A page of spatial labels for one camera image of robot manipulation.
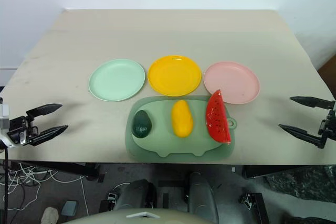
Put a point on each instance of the dark green marbled slab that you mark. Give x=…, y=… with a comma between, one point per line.
x=302, y=184

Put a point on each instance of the beige shoe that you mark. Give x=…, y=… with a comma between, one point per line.
x=50, y=216

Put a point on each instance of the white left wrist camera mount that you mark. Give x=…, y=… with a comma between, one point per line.
x=3, y=119

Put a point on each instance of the black floor bracket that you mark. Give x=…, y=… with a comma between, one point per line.
x=253, y=204

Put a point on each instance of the small grey-blue box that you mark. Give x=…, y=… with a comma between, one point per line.
x=69, y=208

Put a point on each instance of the green silicone mat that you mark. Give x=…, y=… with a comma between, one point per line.
x=160, y=119

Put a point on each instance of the yellow round plate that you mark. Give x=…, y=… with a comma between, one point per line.
x=174, y=75

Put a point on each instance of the grey robot torso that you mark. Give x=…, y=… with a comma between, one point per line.
x=136, y=217

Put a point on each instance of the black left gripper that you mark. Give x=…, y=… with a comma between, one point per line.
x=18, y=132

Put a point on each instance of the yellow mango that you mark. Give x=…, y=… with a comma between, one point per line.
x=182, y=119

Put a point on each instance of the pink round plate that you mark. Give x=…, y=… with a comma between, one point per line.
x=233, y=79

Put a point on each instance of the red watermelon slice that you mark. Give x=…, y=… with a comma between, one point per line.
x=218, y=119

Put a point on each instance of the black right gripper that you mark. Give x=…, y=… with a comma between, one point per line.
x=328, y=125

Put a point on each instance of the brown wooden board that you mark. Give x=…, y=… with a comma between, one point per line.
x=328, y=62

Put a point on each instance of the black table frame bar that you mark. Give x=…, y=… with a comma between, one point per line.
x=52, y=166

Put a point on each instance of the dark green avocado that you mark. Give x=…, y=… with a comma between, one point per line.
x=141, y=124

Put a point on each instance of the light green round plate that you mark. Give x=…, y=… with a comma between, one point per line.
x=116, y=79

